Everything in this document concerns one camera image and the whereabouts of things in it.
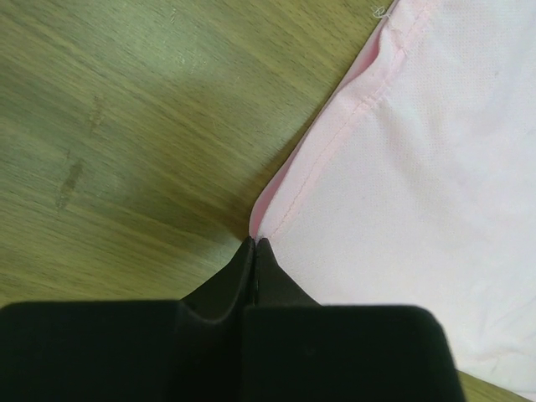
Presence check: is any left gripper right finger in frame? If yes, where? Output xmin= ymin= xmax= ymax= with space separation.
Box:
xmin=242 ymin=240 xmax=465 ymax=401

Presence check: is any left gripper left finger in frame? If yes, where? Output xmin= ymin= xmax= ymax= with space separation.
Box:
xmin=1 ymin=239 xmax=255 ymax=401

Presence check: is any pink t shirt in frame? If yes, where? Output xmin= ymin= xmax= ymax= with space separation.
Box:
xmin=249 ymin=1 xmax=535 ymax=399

